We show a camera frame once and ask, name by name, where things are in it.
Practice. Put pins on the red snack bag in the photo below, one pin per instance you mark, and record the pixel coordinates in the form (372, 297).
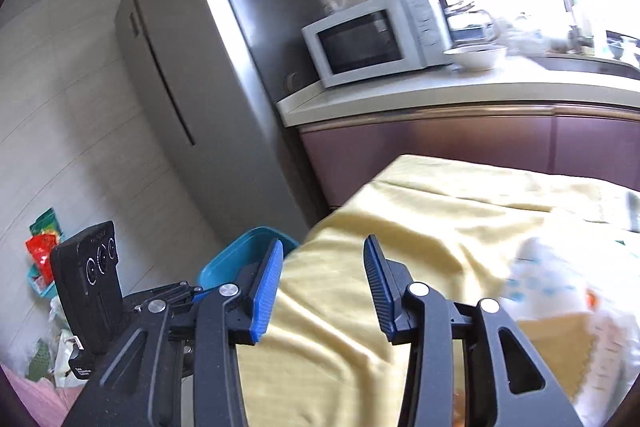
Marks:
(40, 257)

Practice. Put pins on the yellow patterned tablecloth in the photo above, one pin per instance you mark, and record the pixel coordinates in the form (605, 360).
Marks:
(425, 217)

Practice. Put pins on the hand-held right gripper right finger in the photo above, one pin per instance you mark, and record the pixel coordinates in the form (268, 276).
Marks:
(377, 292)

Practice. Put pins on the purple kitchen cabinet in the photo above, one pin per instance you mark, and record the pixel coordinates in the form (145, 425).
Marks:
(450, 137)

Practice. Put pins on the glass jar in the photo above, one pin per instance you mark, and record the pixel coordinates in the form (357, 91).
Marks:
(470, 27)

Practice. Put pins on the green snack bag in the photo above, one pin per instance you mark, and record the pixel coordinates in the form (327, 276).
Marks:
(45, 224)

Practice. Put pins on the steel kitchen sink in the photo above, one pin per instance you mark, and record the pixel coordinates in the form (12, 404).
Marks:
(590, 64)

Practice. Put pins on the white bowl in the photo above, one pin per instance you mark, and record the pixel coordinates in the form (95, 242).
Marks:
(475, 57)

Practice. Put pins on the blue plastic bin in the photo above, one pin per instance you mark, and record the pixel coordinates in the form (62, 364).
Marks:
(240, 247)

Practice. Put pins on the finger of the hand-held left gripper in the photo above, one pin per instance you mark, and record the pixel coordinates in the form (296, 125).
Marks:
(175, 289)

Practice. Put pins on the white microwave oven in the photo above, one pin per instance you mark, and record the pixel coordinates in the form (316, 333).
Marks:
(360, 44)

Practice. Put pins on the white blue printed packet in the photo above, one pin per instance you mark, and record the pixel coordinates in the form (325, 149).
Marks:
(545, 277)

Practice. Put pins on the silver refrigerator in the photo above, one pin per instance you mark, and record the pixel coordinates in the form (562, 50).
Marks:
(200, 57)

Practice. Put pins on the pink cloth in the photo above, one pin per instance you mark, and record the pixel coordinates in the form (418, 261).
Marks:
(35, 402)

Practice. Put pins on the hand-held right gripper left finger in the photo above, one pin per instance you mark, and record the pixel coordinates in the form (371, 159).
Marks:
(265, 292)

